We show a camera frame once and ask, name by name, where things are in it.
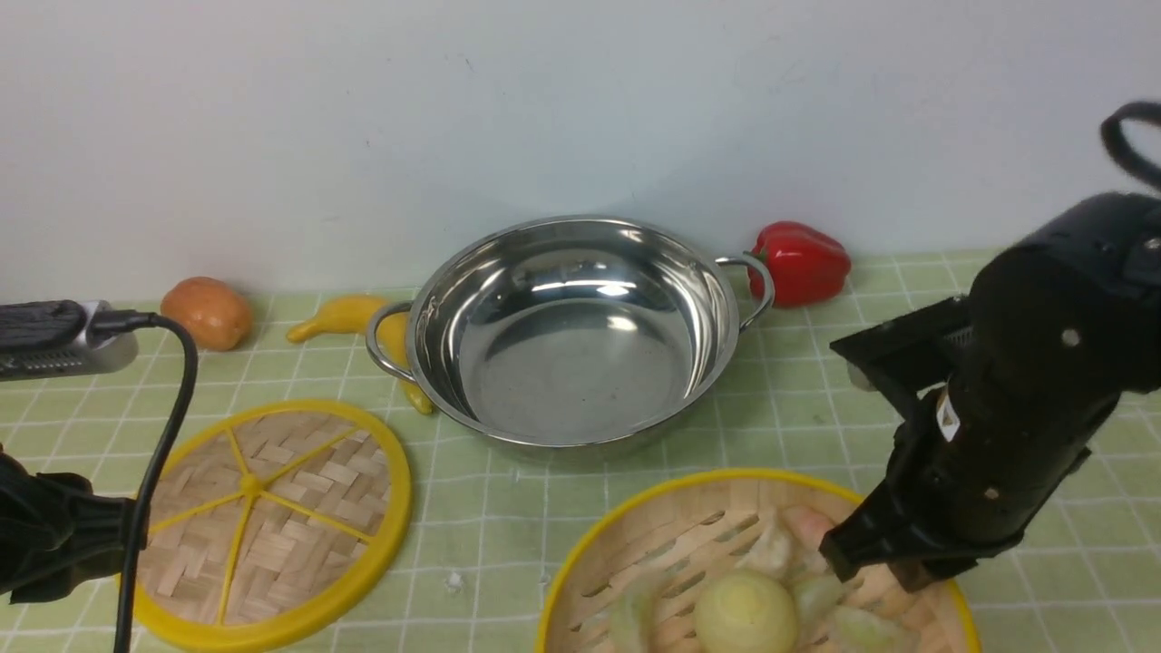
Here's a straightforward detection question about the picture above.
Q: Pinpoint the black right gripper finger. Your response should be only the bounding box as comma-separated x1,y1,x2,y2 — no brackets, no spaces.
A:
819,489,917,582

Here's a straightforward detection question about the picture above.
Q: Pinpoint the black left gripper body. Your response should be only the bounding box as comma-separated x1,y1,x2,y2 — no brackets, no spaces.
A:
1,452,136,604

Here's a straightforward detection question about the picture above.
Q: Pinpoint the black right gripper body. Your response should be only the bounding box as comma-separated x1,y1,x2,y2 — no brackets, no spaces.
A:
830,296,1122,581

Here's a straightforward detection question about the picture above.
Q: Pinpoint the yellow bamboo steamer basket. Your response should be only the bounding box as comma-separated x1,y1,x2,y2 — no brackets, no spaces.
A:
534,468,982,652

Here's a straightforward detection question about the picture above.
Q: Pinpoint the yellow woven steamer lid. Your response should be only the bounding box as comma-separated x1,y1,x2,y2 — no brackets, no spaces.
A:
134,400,412,652

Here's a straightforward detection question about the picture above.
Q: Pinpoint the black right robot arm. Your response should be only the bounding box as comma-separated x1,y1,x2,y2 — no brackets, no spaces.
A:
820,191,1160,593

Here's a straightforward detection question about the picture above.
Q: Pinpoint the stainless steel pot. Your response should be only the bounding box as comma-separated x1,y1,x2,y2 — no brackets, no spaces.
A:
365,215,778,455

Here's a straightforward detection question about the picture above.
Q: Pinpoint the pink dumpling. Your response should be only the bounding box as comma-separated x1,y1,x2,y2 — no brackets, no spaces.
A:
781,505,836,552

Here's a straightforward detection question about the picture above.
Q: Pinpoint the light green dumpling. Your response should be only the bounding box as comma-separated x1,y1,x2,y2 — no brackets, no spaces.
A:
791,573,848,629

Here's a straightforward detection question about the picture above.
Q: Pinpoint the green dumpling right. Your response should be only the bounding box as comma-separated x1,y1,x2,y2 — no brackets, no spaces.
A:
825,605,920,652

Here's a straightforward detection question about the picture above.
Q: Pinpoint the white dumpling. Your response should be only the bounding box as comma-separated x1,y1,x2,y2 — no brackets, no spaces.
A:
735,517,796,581

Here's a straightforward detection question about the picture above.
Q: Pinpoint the yellow-green round bun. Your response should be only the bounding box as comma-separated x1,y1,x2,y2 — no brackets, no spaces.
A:
694,571,799,652

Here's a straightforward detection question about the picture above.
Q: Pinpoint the red bell pepper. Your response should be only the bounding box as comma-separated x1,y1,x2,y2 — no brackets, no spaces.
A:
747,220,853,308

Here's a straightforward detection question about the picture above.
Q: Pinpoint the pale green dumpling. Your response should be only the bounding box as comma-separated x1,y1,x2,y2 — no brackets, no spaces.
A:
607,576,662,652

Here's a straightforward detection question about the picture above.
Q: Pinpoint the brown potato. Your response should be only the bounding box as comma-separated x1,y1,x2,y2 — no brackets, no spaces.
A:
159,277,254,352

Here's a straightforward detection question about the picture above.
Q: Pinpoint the yellow banana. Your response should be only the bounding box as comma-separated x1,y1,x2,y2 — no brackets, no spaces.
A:
286,294,410,369

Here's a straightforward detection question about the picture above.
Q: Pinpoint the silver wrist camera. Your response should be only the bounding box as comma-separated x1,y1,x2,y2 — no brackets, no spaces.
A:
1,300,140,382

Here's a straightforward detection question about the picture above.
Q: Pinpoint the black camera cable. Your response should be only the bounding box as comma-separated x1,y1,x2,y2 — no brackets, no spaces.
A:
91,310,200,653

